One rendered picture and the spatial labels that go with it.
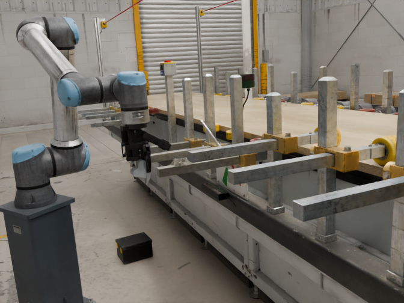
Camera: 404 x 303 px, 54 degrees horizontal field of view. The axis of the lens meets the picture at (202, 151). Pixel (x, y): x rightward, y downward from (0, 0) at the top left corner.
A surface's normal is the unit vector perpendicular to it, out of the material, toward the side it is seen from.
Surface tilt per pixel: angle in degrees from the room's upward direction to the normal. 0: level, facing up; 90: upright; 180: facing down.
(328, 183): 90
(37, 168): 90
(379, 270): 0
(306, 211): 90
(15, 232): 90
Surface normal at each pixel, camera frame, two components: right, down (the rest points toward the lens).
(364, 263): -0.06, -0.97
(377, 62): -0.90, 0.14
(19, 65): 0.44, 0.17
